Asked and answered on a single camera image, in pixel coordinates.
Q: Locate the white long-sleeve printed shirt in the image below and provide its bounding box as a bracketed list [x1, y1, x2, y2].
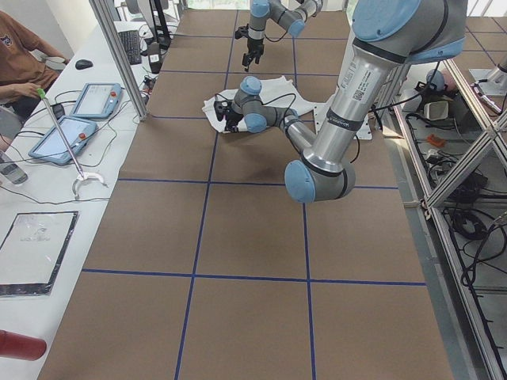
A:
[202, 76, 316, 134]

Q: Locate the seated person in brown shirt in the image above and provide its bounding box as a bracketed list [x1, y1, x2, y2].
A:
[1, 12, 69, 121]

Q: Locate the upper blue teach pendant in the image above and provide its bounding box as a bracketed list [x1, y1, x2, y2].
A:
[70, 82, 122, 120]

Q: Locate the black box with label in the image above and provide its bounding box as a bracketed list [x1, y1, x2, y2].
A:
[147, 42, 162, 74]

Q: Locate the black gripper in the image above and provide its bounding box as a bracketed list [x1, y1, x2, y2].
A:
[242, 39, 265, 71]
[224, 108, 244, 133]

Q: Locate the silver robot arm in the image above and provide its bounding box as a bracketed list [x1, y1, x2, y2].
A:
[214, 0, 467, 203]
[234, 0, 322, 72]

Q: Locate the white curved hook piece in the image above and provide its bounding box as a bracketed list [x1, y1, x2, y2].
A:
[71, 173, 109, 200]

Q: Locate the blue teach pendant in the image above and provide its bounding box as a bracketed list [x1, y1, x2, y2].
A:
[28, 116, 98, 166]
[70, 82, 122, 120]

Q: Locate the black computer mouse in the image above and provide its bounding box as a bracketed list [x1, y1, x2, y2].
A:
[74, 59, 93, 70]

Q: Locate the aluminium frame post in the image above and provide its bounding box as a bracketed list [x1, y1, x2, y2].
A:
[89, 0, 147, 121]

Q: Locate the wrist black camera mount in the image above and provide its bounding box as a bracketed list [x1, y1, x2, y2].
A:
[234, 24, 249, 40]
[213, 100, 232, 122]

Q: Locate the black keyboard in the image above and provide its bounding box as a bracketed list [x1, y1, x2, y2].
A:
[118, 30, 142, 65]

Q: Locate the red bottle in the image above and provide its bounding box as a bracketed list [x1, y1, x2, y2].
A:
[1, 330, 47, 361]

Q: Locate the clear water bottle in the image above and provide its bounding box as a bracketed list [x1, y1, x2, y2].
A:
[1, 151, 29, 184]

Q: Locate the lower blue teach pendant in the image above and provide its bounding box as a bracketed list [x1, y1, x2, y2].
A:
[28, 116, 98, 166]

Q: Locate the pink rod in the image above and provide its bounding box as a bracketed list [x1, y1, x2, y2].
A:
[36, 88, 85, 181]

